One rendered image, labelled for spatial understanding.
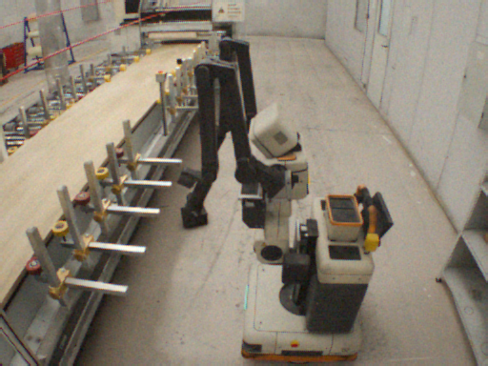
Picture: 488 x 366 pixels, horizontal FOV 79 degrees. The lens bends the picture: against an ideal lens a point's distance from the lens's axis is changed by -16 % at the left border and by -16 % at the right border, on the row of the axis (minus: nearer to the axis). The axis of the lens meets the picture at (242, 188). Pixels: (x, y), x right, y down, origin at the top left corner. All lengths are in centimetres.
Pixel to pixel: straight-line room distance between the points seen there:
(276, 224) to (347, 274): 38
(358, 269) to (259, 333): 66
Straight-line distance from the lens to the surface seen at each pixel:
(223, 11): 561
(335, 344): 195
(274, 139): 133
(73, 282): 151
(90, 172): 168
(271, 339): 190
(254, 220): 151
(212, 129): 119
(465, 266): 290
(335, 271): 154
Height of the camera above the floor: 187
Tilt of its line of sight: 33 degrees down
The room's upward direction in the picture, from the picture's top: 1 degrees clockwise
